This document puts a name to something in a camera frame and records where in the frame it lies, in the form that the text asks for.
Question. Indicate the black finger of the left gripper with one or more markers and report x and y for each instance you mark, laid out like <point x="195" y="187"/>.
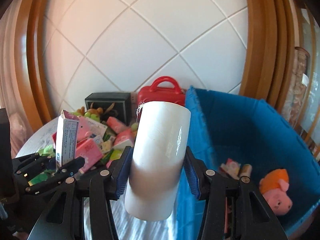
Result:
<point x="30" y="165"/>
<point x="41" y="178"/>

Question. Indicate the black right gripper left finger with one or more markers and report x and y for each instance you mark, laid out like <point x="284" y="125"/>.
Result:
<point x="63" y="217"/>

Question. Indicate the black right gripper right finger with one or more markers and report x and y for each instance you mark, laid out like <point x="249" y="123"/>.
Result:
<point x="234" y="206"/>

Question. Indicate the white blue medicine box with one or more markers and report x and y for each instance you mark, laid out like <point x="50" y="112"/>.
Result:
<point x="65" y="151"/>

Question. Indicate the pink pig plush orange shirt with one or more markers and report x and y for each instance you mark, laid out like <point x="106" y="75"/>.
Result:
<point x="274" y="187"/>

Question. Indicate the white paper roll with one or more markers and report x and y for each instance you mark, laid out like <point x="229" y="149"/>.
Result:
<point x="157" y="160"/>

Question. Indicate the white pill bottle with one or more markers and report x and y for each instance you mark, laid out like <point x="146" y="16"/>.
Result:
<point x="245" y="171"/>

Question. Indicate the pink tissue pack with barcode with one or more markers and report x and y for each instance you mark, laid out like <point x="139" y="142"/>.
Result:
<point x="231" y="168"/>

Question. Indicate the green yellow dinosaur plush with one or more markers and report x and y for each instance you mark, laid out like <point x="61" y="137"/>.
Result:
<point x="49" y="150"/>

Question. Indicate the pink green wet wipes pack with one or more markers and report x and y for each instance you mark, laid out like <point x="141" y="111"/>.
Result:
<point x="111" y="156"/>

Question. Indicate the black gift box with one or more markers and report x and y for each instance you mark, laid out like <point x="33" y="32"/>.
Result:
<point x="111" y="104"/>

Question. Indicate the blue plastic storage crate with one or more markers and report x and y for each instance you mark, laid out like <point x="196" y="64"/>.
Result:
<point x="249" y="131"/>

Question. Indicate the red plastic toy suitcase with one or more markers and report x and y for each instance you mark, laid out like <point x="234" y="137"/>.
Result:
<point x="155" y="92"/>

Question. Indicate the rolled floral carpet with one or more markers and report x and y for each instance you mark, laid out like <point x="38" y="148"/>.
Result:
<point x="297" y="88"/>

